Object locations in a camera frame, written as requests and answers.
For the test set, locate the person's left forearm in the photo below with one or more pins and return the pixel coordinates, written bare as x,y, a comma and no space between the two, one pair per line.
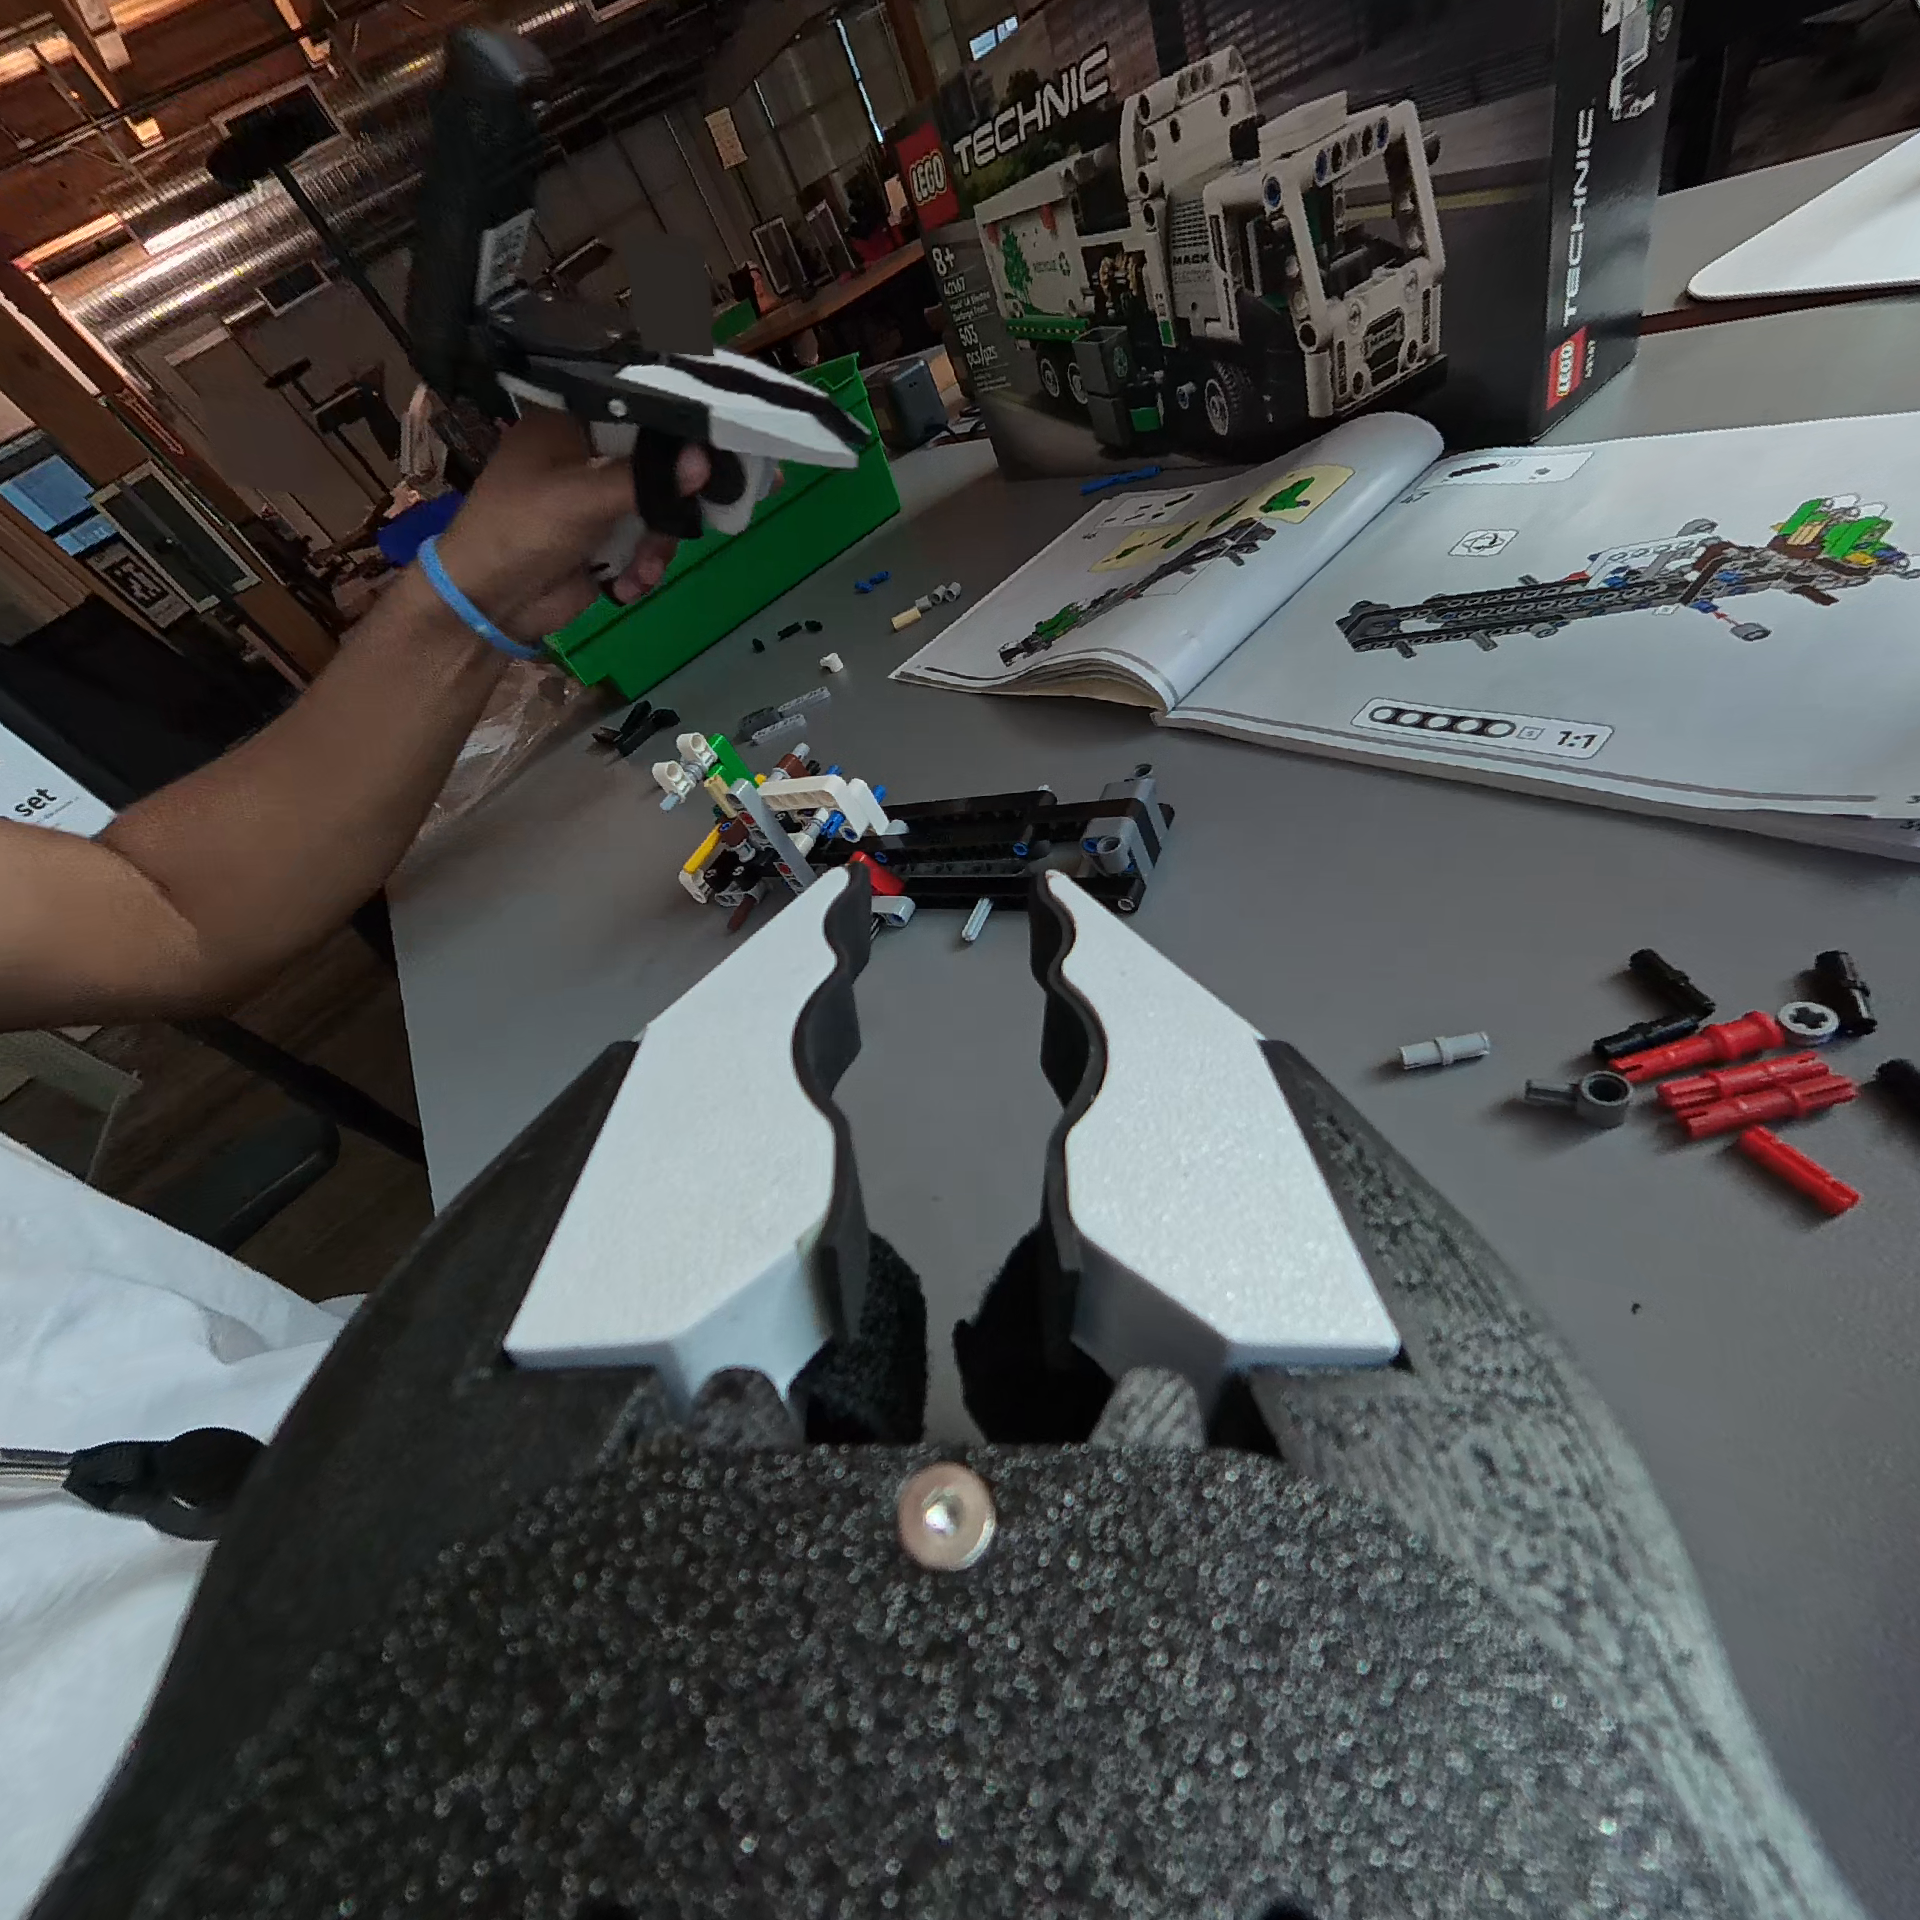
271,810

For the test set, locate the tan lego pin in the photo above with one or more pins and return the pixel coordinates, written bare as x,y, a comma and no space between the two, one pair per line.
922,604

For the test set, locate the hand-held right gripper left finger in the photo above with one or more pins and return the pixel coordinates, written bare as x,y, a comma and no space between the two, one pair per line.
704,1184

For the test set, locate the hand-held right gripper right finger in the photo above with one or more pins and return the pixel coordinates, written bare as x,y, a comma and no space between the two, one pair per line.
1200,1184

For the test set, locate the black truck set box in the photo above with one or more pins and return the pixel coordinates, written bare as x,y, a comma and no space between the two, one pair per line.
1274,224

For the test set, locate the grey lego beam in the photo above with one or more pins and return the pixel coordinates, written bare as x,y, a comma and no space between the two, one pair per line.
780,714

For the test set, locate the light grey lego pin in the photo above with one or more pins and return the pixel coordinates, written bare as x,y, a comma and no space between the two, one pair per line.
1442,1051

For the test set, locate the black angled lego pin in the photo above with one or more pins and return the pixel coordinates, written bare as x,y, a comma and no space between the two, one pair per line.
1673,979

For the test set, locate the partly built lego chassis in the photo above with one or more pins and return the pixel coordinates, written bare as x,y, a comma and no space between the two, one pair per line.
960,841

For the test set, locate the open instruction booklet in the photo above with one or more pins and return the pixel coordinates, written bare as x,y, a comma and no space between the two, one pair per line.
1501,645

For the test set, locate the small black lego pin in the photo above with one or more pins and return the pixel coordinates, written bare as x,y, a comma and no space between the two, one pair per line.
783,635

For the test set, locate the grey box device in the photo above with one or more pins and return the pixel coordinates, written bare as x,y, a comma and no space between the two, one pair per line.
915,405

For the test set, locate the person's left hand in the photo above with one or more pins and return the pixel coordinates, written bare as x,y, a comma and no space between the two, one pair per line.
541,541

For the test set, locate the black forked lego piece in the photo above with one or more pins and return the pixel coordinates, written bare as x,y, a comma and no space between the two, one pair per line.
630,727

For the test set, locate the green plastic bin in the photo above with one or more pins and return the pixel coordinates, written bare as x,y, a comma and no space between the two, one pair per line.
751,570

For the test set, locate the red lego axle with stop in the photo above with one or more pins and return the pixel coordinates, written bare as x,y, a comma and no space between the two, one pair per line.
1694,1047

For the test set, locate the white folding stand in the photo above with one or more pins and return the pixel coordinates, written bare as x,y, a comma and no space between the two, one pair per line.
1830,224

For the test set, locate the grey lego connector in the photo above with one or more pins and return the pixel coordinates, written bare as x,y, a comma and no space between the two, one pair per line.
1603,1099

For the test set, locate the black lego connector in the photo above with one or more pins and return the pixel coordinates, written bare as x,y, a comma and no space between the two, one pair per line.
1845,991

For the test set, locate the person's white shirt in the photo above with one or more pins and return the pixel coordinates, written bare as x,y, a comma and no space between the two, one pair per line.
134,1351

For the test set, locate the grey round lego bush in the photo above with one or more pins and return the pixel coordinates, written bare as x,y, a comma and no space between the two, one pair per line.
1808,1022

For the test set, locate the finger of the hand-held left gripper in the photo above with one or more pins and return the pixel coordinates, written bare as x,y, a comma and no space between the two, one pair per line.
704,375
780,438

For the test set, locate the blue wristband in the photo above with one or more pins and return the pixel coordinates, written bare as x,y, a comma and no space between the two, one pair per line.
459,601

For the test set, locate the red lego pin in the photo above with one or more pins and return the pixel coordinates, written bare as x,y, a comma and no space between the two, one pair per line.
1749,1082
1771,1111

